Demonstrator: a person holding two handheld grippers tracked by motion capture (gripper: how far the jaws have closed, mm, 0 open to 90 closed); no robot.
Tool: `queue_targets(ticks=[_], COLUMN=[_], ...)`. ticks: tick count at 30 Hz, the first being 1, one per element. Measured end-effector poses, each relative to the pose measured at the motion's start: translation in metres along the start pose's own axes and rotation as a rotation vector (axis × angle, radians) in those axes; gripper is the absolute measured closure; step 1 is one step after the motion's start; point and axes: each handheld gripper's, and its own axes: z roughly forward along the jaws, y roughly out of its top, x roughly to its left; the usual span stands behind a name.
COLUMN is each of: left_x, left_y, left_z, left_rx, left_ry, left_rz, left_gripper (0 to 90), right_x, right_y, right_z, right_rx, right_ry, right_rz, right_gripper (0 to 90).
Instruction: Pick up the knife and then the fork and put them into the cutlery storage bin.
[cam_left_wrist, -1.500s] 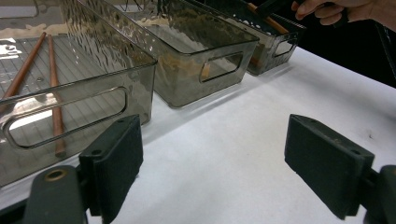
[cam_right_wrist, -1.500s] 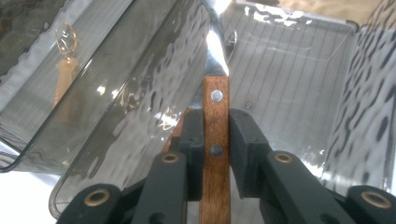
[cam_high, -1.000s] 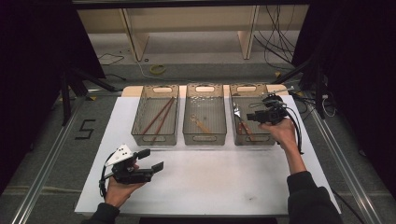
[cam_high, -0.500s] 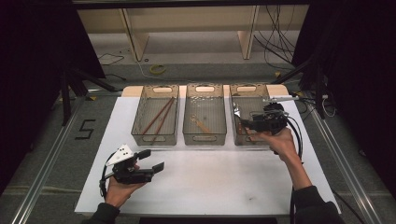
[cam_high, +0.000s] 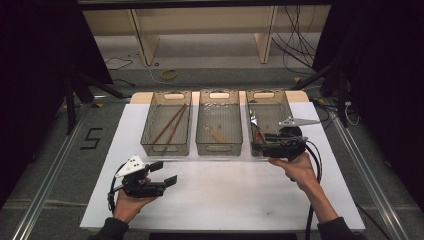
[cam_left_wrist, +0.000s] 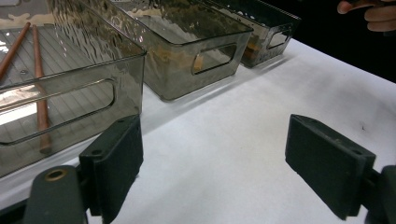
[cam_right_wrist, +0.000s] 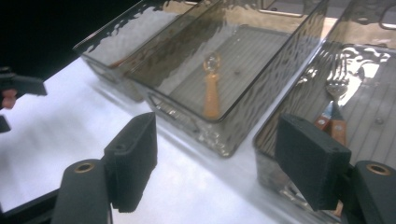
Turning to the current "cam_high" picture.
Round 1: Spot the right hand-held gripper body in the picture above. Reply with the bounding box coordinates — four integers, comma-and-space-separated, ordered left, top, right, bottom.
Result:
261, 116, 321, 162

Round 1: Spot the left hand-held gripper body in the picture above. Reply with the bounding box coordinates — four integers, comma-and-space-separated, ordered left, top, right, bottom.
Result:
114, 154, 168, 199

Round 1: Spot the knife with wooden handle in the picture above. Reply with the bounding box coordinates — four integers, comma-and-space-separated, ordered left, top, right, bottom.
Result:
253, 114, 267, 145

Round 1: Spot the smoky transparent plastic bin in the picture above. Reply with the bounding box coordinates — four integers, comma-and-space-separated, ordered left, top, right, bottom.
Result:
195, 89, 244, 157
245, 89, 294, 158
140, 90, 193, 157

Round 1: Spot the fork with wooden handle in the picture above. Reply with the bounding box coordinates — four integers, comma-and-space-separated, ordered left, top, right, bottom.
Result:
248, 109, 260, 143

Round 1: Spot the brown wooden chopstick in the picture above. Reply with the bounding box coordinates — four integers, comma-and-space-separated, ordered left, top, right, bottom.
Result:
151, 103, 187, 146
161, 104, 189, 156

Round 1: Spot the wooden utensil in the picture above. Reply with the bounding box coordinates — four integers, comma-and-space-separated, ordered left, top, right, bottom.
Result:
203, 123, 228, 144

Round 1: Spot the person's right hand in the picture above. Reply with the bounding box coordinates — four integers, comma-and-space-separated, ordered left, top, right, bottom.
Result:
268, 152, 322, 194

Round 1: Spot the person's left hand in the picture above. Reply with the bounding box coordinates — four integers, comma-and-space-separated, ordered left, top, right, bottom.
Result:
113, 175, 160, 224

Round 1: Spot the black metal stand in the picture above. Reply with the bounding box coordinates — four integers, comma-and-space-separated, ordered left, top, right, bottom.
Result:
64, 71, 133, 136
290, 56, 351, 129

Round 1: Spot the yellow tape roll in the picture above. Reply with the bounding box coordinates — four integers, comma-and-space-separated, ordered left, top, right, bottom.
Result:
160, 68, 178, 81

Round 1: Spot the black curtain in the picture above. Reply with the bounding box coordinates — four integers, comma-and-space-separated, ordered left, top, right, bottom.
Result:
0, 0, 114, 208
313, 0, 424, 214

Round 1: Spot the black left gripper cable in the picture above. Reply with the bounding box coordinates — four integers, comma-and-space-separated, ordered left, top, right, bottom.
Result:
107, 163, 128, 214

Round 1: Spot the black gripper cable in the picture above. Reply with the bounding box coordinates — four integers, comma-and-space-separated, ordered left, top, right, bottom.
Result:
303, 139, 324, 240
107, 163, 128, 214

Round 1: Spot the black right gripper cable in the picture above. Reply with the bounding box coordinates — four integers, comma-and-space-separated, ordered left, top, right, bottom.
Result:
303, 139, 324, 240

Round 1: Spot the black cable bundle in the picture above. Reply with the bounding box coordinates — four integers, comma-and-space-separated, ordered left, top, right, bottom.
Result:
271, 4, 318, 76

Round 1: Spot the white floor cable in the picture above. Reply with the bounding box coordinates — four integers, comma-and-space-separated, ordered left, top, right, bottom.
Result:
135, 49, 168, 86

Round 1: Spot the aluminium floor rail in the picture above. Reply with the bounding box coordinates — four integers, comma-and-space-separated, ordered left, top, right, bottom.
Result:
328, 106, 412, 240
11, 103, 93, 240

